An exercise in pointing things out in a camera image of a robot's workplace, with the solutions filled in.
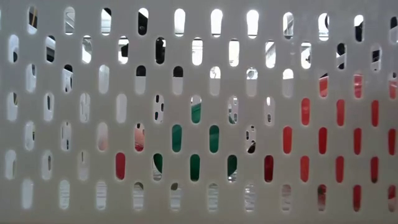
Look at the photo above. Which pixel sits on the green toy pepper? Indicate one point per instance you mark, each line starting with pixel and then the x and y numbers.
pixel 176 138

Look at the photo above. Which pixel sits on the small red toy strawberry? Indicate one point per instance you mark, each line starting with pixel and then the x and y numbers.
pixel 120 166

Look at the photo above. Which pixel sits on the large red toy tomato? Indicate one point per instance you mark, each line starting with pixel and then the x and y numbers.
pixel 322 140

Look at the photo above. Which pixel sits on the white perforated plastic basket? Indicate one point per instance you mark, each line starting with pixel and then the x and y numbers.
pixel 199 87

